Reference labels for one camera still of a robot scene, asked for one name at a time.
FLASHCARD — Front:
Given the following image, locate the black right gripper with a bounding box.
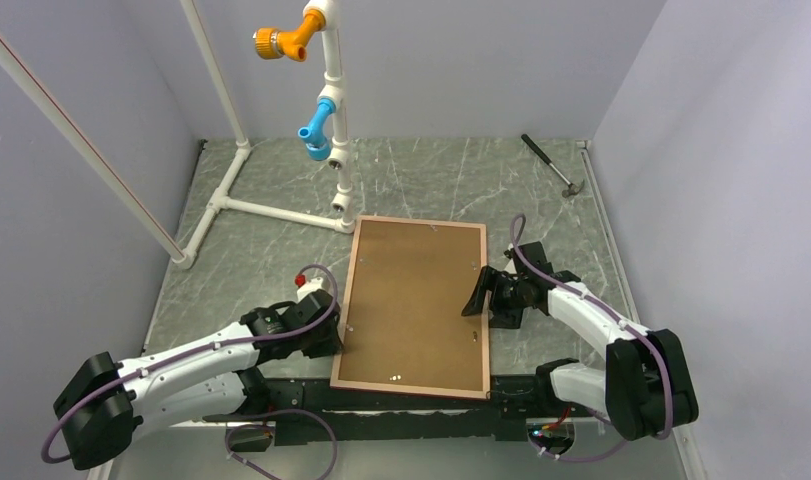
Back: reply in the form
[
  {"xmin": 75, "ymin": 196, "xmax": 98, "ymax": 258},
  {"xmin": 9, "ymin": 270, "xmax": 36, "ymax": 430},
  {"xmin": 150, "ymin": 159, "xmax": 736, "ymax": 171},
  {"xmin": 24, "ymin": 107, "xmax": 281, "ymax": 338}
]
[{"xmin": 461, "ymin": 265, "xmax": 528, "ymax": 329}]

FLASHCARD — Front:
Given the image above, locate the pink picture frame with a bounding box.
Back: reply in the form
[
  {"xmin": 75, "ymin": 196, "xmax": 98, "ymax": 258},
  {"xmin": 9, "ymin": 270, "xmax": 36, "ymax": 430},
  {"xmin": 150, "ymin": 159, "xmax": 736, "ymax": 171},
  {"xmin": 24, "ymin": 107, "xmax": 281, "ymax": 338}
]
[{"xmin": 329, "ymin": 215, "xmax": 492, "ymax": 401}]

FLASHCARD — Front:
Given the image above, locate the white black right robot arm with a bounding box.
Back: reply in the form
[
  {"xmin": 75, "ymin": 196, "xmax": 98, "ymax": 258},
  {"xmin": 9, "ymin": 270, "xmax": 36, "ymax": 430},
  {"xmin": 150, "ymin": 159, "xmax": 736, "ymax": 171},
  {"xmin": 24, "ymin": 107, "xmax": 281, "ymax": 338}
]
[{"xmin": 461, "ymin": 242, "xmax": 699, "ymax": 441}]

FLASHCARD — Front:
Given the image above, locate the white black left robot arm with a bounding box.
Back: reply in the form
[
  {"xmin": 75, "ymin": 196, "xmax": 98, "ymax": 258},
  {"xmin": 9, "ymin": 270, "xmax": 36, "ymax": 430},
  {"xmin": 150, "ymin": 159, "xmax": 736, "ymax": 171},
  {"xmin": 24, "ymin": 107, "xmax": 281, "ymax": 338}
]
[{"xmin": 53, "ymin": 288, "xmax": 342, "ymax": 470}]

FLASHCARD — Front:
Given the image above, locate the blue pipe nozzle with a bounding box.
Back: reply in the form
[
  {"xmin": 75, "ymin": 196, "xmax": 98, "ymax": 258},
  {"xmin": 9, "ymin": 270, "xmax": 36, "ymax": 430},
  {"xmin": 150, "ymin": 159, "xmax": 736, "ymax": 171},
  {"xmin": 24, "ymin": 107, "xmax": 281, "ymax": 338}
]
[{"xmin": 297, "ymin": 98, "xmax": 336, "ymax": 161}]

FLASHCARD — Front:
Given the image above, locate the orange pipe nozzle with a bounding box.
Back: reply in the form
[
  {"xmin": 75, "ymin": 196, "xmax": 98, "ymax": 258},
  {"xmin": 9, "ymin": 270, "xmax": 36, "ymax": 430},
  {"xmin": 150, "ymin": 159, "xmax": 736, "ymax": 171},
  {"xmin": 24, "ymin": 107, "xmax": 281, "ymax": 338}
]
[{"xmin": 253, "ymin": 8, "xmax": 327, "ymax": 62}]

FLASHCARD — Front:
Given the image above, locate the white PVC pipe stand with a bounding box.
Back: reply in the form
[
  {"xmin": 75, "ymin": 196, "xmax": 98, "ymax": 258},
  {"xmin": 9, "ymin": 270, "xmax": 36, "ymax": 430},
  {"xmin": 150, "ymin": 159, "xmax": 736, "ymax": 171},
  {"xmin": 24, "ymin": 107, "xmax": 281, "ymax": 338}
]
[{"xmin": 0, "ymin": 1, "xmax": 356, "ymax": 267}]

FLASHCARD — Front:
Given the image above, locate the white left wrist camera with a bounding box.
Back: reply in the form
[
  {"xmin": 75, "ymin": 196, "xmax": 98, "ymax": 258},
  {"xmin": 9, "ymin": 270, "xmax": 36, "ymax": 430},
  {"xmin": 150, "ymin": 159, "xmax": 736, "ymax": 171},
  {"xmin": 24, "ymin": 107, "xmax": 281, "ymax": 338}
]
[{"xmin": 294, "ymin": 273, "xmax": 331, "ymax": 302}]

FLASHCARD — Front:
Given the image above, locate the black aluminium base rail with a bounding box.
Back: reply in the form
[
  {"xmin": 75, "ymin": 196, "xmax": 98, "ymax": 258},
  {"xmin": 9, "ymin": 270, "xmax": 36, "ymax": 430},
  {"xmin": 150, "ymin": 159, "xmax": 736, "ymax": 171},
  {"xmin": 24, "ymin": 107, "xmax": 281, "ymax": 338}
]
[{"xmin": 86, "ymin": 357, "xmax": 701, "ymax": 480}]

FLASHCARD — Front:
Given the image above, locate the small black-handled hammer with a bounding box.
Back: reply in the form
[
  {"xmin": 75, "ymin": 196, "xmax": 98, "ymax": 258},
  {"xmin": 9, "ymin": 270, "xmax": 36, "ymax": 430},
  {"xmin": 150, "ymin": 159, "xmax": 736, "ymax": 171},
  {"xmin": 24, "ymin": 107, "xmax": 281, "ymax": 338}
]
[{"xmin": 520, "ymin": 134, "xmax": 585, "ymax": 198}]

